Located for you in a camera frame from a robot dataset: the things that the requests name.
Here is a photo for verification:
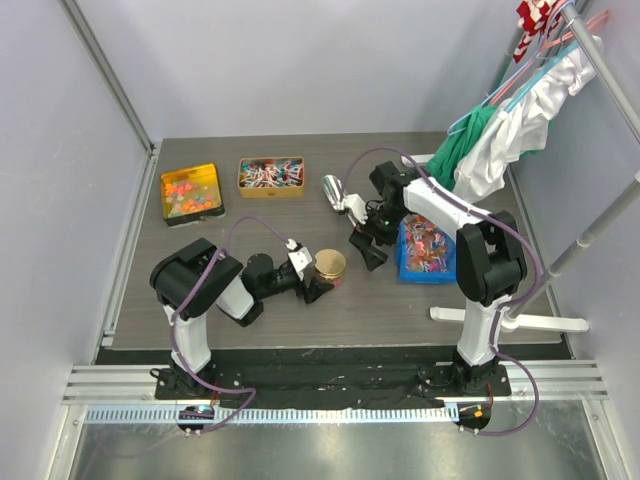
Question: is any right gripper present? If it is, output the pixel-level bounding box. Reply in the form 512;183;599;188
349;203;410;272

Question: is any clear plastic jar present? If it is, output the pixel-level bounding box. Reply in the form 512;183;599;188
315;272;344;290

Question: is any beige jar lid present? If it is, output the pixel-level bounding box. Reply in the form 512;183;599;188
314;249;347;281

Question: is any blue plastic bin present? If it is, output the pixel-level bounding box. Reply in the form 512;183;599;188
395;214;456;285

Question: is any silver metal scoop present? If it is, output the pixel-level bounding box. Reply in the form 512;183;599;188
322;174;347;215

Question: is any gold tin of lollipops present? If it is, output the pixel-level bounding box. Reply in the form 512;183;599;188
238;157;305;199

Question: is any gold tin of star candies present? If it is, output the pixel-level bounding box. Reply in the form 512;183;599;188
159;163;226;227

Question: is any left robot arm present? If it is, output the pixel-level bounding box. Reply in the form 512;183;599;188
149;238;334;399

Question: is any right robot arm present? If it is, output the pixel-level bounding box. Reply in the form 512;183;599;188
336;162;527;395

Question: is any green garment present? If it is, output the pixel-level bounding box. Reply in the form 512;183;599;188
423;105;497;191

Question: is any red white garment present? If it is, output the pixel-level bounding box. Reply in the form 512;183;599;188
512;0;571;64

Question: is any white clothes rack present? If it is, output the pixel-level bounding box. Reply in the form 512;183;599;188
400;0;640;334

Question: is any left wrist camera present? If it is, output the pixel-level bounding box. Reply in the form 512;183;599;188
285;239;314;280

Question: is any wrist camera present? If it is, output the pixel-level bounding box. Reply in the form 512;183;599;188
285;239;314;280
341;194;368;227

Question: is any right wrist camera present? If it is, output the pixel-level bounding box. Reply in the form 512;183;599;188
341;194;368;227

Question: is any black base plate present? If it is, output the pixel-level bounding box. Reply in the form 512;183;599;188
97;344;569;410

